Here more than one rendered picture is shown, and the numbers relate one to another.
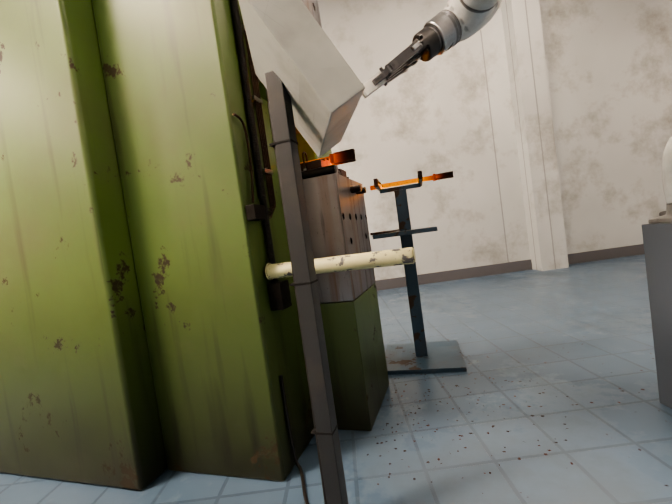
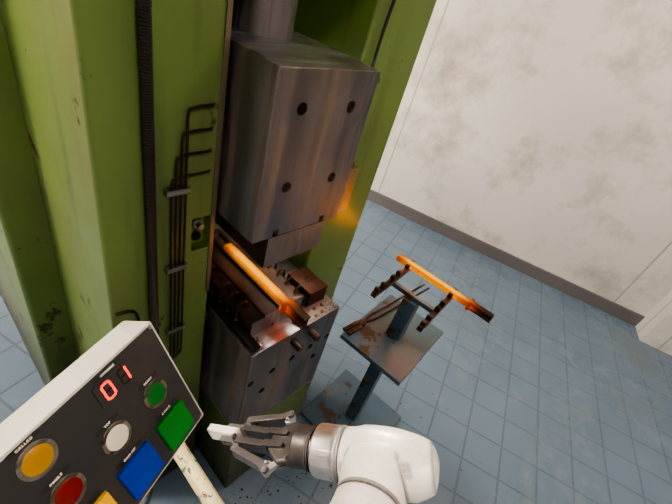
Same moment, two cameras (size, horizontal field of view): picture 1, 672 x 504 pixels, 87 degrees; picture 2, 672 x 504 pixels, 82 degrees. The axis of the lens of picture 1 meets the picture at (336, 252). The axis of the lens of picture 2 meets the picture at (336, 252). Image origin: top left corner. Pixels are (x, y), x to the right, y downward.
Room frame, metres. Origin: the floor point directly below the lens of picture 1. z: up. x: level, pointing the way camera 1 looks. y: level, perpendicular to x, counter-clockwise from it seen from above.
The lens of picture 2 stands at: (0.59, -0.35, 1.85)
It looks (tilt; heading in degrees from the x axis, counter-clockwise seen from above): 35 degrees down; 15
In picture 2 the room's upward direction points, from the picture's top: 18 degrees clockwise
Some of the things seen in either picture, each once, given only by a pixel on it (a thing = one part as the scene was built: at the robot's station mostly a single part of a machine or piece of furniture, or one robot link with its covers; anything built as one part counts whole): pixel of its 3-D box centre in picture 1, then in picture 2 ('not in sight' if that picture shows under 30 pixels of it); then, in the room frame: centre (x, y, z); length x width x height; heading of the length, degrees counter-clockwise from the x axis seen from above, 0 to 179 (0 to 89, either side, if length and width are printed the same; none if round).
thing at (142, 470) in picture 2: not in sight; (140, 469); (0.82, -0.05, 1.01); 0.07 x 0.05 x 0.07; 6
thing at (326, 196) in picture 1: (294, 243); (242, 319); (1.49, 0.17, 0.69); 0.56 x 0.38 x 0.45; 71
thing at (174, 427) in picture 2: not in sight; (174, 424); (0.92, -0.04, 1.01); 0.07 x 0.05 x 0.07; 6
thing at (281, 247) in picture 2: not in sight; (249, 203); (1.43, 0.18, 1.24); 0.42 x 0.20 x 0.10; 71
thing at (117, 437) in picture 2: not in sight; (117, 437); (0.82, 0.00, 1.09); 0.05 x 0.03 x 0.04; 161
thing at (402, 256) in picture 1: (337, 263); (185, 460); (1.01, 0.00, 0.62); 0.44 x 0.05 x 0.05; 71
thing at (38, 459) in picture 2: not in sight; (37, 459); (0.71, 0.03, 1.16); 0.05 x 0.03 x 0.04; 161
